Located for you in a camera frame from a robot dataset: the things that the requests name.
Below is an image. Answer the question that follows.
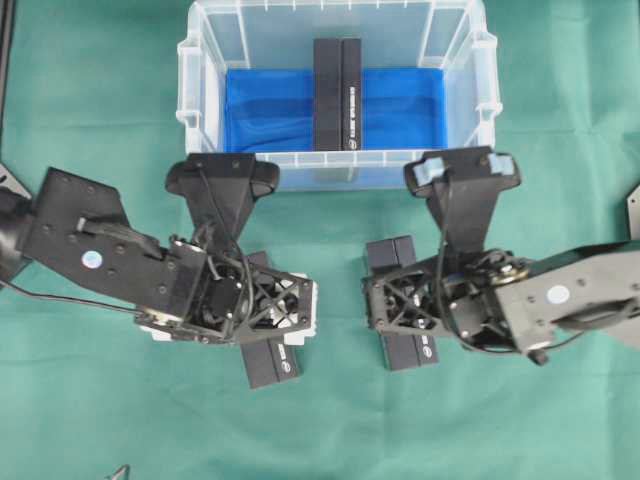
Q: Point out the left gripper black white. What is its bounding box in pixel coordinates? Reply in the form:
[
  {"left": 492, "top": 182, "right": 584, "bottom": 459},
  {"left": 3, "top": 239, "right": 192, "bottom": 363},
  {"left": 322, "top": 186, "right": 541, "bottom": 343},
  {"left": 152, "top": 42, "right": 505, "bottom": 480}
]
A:
[{"left": 135, "top": 252, "right": 318, "bottom": 346}]

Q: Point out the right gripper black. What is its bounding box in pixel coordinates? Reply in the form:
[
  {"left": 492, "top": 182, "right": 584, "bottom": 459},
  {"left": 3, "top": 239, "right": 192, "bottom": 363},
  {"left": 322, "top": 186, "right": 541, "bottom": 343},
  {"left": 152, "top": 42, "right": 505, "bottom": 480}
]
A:
[{"left": 362, "top": 247, "right": 525, "bottom": 353}]

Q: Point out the black camera box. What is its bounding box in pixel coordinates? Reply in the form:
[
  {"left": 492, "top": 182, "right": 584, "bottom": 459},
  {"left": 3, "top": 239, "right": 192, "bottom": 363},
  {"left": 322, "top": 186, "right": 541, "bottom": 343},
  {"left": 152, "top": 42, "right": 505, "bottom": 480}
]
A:
[
  {"left": 313, "top": 38, "right": 363, "bottom": 151},
  {"left": 366, "top": 236, "right": 438, "bottom": 372},
  {"left": 239, "top": 251, "right": 309, "bottom": 389}
]

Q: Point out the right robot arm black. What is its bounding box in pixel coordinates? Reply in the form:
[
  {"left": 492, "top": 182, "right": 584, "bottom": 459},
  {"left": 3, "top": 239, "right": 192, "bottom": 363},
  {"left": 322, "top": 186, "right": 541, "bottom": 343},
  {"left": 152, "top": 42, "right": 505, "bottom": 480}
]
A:
[{"left": 362, "top": 236, "right": 639, "bottom": 371}]

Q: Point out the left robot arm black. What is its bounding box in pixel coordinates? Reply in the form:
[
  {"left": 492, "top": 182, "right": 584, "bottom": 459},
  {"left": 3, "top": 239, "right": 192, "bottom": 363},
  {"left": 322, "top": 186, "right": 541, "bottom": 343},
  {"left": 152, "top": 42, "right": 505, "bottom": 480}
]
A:
[{"left": 1, "top": 168, "right": 318, "bottom": 346}]

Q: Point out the clear plastic storage case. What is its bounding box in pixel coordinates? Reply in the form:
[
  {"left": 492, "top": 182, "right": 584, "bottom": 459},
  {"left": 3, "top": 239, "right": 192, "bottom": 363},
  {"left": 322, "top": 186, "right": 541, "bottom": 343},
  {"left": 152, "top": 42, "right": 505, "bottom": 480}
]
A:
[{"left": 176, "top": 1, "right": 502, "bottom": 191}]

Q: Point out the green table cloth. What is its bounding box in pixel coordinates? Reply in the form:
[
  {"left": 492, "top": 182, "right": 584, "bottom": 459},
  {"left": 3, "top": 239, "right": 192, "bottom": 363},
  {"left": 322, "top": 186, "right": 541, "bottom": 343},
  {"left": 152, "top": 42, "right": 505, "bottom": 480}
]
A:
[{"left": 1, "top": 1, "right": 639, "bottom": 479}]

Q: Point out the blue foam liner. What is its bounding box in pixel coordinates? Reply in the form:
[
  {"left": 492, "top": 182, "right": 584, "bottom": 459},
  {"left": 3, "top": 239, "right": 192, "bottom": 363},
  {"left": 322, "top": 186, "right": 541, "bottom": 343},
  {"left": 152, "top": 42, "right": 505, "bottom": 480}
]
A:
[{"left": 224, "top": 68, "right": 448, "bottom": 153}]

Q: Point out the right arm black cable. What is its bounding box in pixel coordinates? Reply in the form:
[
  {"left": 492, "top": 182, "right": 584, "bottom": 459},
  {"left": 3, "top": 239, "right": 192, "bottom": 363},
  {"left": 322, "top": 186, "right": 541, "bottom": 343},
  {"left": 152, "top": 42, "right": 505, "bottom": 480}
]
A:
[{"left": 432, "top": 164, "right": 581, "bottom": 354}]

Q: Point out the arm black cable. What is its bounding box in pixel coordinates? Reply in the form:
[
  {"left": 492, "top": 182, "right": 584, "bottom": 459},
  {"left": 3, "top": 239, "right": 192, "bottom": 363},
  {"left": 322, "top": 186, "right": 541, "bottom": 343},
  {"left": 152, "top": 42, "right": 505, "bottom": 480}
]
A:
[
  {"left": 432, "top": 164, "right": 581, "bottom": 354},
  {"left": 0, "top": 164, "right": 251, "bottom": 321}
]

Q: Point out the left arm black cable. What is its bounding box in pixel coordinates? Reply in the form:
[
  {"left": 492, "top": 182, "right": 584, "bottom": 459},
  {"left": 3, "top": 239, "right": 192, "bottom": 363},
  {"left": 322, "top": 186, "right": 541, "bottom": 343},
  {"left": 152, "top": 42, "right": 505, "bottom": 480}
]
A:
[{"left": 0, "top": 164, "right": 251, "bottom": 321}]

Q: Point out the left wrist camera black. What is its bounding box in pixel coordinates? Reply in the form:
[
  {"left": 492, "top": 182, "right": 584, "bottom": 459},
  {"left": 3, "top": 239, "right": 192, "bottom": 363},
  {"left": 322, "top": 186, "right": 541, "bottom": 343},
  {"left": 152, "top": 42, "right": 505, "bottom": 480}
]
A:
[{"left": 165, "top": 153, "right": 280, "bottom": 253}]

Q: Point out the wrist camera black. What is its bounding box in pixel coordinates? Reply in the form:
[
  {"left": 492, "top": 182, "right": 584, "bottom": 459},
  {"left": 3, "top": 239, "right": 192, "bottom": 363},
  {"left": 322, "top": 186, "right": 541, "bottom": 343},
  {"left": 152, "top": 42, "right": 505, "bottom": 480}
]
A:
[
  {"left": 165, "top": 153, "right": 280, "bottom": 253},
  {"left": 403, "top": 146, "right": 521, "bottom": 253}
]

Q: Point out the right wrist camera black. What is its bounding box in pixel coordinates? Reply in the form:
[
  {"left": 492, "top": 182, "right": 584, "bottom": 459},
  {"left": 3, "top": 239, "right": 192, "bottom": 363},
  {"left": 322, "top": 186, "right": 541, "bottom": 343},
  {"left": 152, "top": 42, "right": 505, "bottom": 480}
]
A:
[{"left": 403, "top": 146, "right": 521, "bottom": 253}]

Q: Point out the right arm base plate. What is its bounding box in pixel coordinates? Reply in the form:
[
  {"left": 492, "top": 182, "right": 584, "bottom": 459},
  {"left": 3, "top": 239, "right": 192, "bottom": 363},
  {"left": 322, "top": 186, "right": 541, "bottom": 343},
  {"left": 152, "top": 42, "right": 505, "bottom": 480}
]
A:
[{"left": 626, "top": 184, "right": 640, "bottom": 240}]

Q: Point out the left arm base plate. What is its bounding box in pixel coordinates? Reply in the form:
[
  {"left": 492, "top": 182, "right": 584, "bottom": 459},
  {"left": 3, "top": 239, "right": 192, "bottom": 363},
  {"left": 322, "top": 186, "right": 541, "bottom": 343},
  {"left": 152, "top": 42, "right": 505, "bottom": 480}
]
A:
[{"left": 0, "top": 162, "right": 32, "bottom": 199}]

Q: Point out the black frame rail left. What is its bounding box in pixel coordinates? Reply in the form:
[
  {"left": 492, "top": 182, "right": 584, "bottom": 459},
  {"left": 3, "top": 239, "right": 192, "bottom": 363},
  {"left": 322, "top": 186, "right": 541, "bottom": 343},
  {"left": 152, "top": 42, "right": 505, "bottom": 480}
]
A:
[{"left": 0, "top": 0, "right": 16, "bottom": 129}]

